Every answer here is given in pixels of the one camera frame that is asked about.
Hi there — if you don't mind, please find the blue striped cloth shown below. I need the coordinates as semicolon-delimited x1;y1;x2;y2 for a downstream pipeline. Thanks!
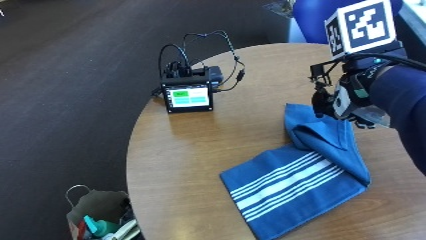
219;103;372;240

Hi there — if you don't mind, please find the white marker cube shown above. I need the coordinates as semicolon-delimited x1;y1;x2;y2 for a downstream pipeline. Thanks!
323;0;399;61

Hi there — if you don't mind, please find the blue chair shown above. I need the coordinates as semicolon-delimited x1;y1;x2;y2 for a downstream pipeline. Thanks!
291;0;404;45

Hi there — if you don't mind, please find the black touchscreen device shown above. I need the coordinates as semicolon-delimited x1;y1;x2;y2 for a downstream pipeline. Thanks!
151;60;223;114

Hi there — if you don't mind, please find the teal item in bag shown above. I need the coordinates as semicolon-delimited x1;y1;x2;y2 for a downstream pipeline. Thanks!
82;215;121;236

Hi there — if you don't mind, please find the black cable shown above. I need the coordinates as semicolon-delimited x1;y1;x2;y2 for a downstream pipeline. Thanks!
157;30;246;92

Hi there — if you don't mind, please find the paper bag with handle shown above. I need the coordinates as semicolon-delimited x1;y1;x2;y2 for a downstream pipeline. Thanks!
63;184;142;240

